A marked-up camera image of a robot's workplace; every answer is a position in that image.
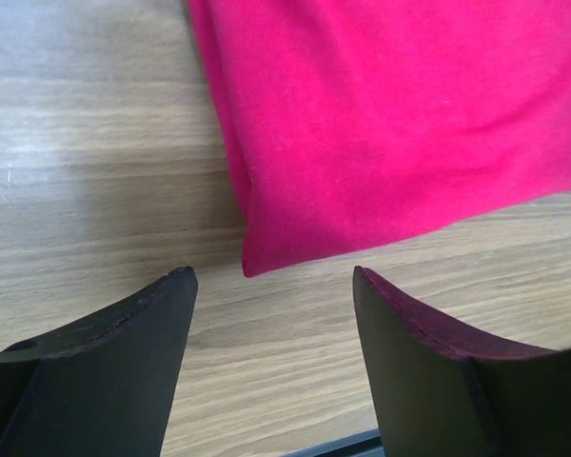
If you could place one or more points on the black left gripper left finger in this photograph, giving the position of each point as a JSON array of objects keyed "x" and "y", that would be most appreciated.
[{"x": 102, "y": 385}]

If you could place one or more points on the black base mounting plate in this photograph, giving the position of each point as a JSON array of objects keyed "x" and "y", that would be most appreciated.
[{"x": 363, "y": 444}]

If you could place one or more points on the pink magenta t shirt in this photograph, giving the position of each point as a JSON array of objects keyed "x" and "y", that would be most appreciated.
[{"x": 350, "y": 125}]

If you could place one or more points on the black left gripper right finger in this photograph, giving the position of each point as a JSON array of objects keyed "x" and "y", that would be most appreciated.
[{"x": 441, "y": 387}]

